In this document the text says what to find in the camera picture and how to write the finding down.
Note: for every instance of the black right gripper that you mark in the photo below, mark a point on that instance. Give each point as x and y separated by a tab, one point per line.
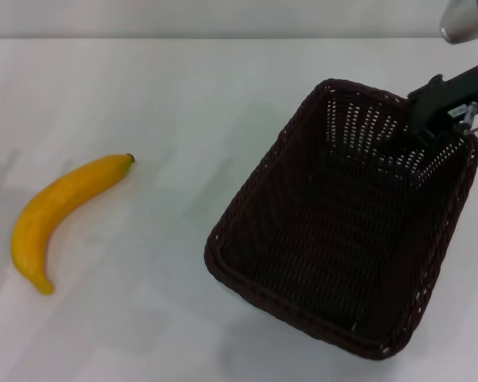
442	99

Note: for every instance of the dark woven plastic basket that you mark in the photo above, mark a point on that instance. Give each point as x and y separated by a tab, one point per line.
334	246

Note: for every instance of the yellow banana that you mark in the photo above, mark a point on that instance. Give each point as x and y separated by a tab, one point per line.
56	195

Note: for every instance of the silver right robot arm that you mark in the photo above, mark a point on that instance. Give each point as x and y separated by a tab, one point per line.
462	20

